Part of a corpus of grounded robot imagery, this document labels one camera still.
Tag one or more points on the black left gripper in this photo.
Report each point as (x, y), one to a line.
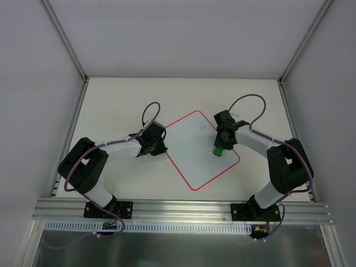
(157, 147)

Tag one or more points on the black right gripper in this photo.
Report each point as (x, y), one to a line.
(220, 141)

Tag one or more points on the green whiteboard eraser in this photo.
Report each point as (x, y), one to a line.
(218, 151)

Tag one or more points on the pink framed whiteboard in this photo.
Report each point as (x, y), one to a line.
(190, 144)

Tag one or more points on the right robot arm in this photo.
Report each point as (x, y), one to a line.
(288, 164)

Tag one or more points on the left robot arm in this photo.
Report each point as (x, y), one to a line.
(83, 165)

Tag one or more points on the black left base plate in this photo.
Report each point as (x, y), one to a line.
(123, 209)

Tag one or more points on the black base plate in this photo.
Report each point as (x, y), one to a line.
(123, 209)
(245, 212)

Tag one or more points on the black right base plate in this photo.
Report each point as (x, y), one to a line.
(245, 212)

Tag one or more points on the white slotted cable duct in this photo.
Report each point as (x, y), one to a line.
(150, 227)

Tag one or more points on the aluminium mounting rail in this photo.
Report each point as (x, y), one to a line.
(175, 211)

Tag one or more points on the left aluminium frame post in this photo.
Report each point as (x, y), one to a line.
(48, 8)

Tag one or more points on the aluminium frame post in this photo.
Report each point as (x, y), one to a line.
(306, 38)
(48, 8)

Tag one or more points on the right aluminium frame post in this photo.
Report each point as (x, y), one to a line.
(306, 38)

